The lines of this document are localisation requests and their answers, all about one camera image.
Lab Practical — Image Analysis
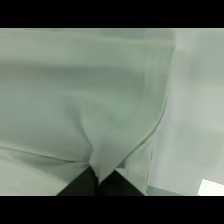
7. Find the pale green shirt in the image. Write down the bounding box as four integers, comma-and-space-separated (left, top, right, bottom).
0, 28, 177, 197

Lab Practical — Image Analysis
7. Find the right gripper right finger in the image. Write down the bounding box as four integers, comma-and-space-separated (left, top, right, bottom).
98, 168, 146, 197

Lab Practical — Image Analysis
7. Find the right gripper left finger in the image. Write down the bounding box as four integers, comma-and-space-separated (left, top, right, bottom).
55, 165, 100, 197

